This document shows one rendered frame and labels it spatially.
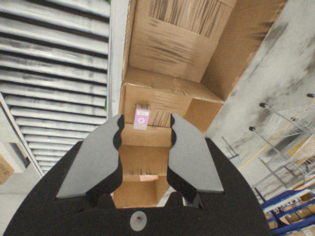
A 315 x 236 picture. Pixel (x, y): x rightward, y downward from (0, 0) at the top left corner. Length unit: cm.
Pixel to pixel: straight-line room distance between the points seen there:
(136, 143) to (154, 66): 39
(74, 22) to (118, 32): 22
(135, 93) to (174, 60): 18
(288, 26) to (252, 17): 166
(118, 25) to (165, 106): 32
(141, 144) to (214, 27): 58
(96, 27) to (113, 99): 27
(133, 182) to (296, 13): 227
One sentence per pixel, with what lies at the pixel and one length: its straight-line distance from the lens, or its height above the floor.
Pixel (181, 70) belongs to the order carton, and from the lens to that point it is 46.
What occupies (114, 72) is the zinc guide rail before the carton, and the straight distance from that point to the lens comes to 44.
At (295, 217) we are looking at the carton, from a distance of 1005.
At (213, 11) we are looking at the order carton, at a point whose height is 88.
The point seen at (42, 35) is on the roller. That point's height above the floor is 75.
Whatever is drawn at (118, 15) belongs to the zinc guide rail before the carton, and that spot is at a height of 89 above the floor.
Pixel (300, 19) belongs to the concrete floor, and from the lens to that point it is 219.
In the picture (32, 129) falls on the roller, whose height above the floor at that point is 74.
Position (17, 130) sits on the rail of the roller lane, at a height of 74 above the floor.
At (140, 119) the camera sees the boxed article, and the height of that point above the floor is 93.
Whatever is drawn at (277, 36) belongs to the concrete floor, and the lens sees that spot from 203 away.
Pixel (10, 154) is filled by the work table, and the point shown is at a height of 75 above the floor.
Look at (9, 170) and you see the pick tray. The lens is 134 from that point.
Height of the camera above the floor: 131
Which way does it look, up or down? 53 degrees down
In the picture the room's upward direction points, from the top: 166 degrees clockwise
